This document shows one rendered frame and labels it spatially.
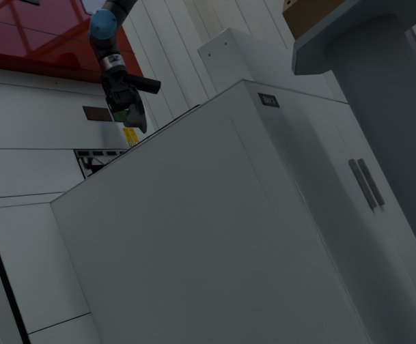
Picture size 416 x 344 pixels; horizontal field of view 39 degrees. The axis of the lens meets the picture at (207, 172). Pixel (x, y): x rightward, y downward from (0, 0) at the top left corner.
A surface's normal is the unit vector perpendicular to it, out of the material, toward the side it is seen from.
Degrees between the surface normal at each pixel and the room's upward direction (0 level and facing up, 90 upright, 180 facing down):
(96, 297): 90
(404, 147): 90
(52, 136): 90
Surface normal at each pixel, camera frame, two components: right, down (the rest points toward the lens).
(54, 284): 0.77, -0.44
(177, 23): -0.70, 0.15
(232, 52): -0.51, 0.03
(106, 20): 0.14, -0.27
